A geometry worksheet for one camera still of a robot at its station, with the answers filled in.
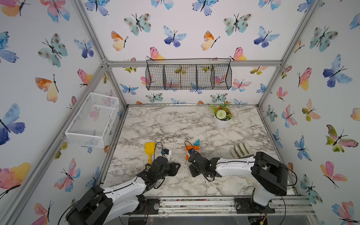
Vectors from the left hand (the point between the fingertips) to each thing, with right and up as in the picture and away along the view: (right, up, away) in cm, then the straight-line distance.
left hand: (180, 164), depth 84 cm
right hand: (+7, -2, +2) cm, 7 cm away
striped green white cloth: (+40, +6, +9) cm, 41 cm away
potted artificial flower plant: (+28, +30, +9) cm, 42 cm away
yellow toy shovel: (-21, +7, +12) cm, 25 cm away
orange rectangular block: (+10, +8, +12) cm, 17 cm away
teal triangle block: (+11, +11, +14) cm, 21 cm away
